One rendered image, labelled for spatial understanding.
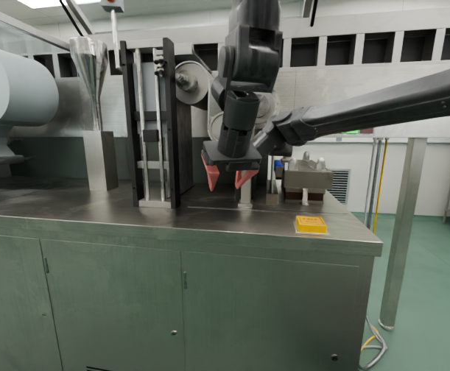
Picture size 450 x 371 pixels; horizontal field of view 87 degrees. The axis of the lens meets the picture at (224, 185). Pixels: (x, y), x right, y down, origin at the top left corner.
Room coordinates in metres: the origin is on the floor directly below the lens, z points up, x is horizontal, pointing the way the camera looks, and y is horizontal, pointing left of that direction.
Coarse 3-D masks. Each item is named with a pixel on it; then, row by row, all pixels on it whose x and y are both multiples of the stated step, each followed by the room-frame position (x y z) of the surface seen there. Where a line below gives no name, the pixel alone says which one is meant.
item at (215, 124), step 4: (216, 116) 0.90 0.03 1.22; (220, 116) 0.90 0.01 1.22; (212, 120) 0.90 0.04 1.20; (216, 120) 0.90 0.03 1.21; (220, 120) 0.90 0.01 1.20; (212, 124) 0.90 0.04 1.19; (216, 124) 0.90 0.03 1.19; (220, 124) 0.89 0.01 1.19; (212, 128) 0.90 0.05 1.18; (216, 128) 0.90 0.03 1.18; (220, 128) 0.89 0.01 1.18; (212, 132) 0.90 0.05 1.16; (216, 132) 0.90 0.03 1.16; (212, 136) 0.90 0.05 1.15; (216, 136) 0.90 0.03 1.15; (216, 140) 0.90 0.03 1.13
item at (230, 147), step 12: (228, 132) 0.41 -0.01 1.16; (252, 132) 0.43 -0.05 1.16; (204, 144) 0.45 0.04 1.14; (216, 144) 0.46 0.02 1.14; (228, 144) 0.42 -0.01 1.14; (240, 144) 0.42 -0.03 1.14; (252, 144) 0.49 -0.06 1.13; (216, 156) 0.43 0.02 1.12; (228, 156) 0.43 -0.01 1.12; (240, 156) 0.43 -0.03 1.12; (252, 156) 0.45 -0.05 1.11
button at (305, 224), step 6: (300, 216) 0.64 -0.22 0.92; (306, 216) 0.64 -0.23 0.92; (312, 216) 0.64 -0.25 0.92; (300, 222) 0.60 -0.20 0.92; (306, 222) 0.60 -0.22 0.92; (312, 222) 0.60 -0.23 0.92; (318, 222) 0.60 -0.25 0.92; (324, 222) 0.60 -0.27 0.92; (300, 228) 0.59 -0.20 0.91; (306, 228) 0.58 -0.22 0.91; (312, 228) 0.58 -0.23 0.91; (318, 228) 0.58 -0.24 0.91; (324, 228) 0.58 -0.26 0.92
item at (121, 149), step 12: (120, 144) 1.33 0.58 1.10; (156, 144) 1.29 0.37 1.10; (192, 144) 1.26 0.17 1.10; (120, 156) 1.33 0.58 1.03; (156, 156) 1.29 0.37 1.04; (192, 156) 1.26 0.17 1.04; (120, 168) 1.33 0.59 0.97; (204, 168) 1.25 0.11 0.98; (264, 168) 1.19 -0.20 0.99; (156, 180) 1.29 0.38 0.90; (204, 180) 1.25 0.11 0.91; (228, 180) 1.22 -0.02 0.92; (264, 180) 1.19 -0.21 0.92
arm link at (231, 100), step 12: (228, 96) 0.40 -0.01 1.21; (240, 96) 0.39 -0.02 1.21; (252, 96) 0.40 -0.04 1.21; (228, 108) 0.40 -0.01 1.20; (240, 108) 0.39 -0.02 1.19; (252, 108) 0.39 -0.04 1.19; (228, 120) 0.40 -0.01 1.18; (240, 120) 0.40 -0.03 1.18; (252, 120) 0.40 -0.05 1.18; (240, 132) 0.42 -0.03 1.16
